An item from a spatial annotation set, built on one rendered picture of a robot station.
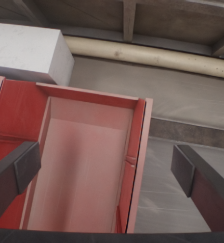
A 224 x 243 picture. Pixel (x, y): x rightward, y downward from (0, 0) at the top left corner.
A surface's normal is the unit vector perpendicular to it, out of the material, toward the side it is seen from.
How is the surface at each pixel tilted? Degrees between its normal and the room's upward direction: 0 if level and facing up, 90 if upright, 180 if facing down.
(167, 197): 0
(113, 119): 29
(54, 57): 90
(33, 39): 0
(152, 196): 0
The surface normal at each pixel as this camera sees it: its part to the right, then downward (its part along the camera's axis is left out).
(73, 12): -0.17, 0.99
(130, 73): -0.04, -0.17
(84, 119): -0.11, 0.32
